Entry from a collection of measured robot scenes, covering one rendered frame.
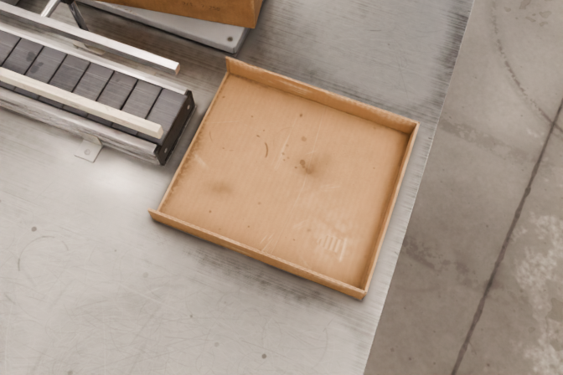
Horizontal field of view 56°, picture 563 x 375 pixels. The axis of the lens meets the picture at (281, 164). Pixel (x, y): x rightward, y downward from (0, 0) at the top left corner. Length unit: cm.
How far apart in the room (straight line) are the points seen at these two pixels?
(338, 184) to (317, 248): 10
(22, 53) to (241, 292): 47
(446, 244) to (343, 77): 93
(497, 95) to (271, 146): 128
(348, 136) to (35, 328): 49
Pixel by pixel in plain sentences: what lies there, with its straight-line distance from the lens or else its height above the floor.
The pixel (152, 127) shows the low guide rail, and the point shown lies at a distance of 71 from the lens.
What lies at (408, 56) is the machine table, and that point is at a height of 83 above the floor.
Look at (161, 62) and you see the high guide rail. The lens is 70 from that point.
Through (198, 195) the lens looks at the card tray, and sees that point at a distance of 75.
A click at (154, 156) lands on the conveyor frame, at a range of 75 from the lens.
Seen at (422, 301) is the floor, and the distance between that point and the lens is 161.
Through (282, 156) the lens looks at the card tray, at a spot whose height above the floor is 83.
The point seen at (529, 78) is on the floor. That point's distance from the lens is 204.
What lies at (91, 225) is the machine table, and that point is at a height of 83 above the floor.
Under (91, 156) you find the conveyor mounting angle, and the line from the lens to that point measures 81.
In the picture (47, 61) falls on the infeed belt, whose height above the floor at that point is 88.
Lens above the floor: 153
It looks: 66 degrees down
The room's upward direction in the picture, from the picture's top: 4 degrees clockwise
